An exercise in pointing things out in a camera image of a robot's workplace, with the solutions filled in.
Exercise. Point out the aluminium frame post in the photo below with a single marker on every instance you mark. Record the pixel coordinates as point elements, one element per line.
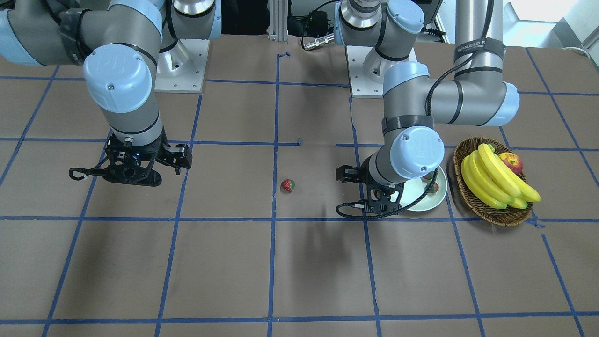
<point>278,16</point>

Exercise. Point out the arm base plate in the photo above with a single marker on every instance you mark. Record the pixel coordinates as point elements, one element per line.
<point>182,68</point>
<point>366,71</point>

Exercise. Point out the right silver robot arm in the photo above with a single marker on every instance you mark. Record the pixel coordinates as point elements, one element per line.
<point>118,44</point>

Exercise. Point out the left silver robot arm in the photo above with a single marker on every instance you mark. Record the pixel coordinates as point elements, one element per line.
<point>473,92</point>

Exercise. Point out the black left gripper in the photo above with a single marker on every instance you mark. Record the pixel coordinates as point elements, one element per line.
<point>347,175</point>

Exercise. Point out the light green plate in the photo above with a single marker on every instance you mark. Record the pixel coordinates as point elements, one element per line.
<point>415,188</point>

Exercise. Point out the red apple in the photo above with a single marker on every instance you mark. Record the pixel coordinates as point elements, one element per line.
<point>511,162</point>

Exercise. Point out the wicker fruit basket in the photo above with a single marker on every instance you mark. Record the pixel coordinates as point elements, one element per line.
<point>507,217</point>

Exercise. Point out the red strawberry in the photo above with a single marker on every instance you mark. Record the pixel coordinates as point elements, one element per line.
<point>429,176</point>
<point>434,188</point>
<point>287,185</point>

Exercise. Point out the yellow banana bunch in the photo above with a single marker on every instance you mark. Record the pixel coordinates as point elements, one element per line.
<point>493,183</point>

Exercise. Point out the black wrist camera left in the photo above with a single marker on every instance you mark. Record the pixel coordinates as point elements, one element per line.
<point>348,173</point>

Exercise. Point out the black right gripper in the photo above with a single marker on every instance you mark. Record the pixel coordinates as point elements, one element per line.
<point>177,157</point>

